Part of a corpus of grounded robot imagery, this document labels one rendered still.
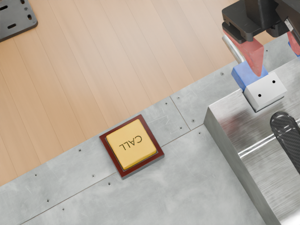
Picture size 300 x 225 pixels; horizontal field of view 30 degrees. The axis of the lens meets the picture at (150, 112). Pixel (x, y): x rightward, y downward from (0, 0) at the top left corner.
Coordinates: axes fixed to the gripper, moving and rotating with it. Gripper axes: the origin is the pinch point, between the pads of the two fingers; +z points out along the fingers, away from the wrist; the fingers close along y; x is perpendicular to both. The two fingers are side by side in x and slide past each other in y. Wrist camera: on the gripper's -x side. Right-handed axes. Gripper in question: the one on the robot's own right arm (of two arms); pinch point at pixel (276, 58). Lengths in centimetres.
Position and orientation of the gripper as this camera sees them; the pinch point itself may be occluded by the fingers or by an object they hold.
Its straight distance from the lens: 77.0
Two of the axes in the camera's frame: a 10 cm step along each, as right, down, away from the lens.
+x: -4.2, -5.7, 7.1
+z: 2.5, 6.8, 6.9
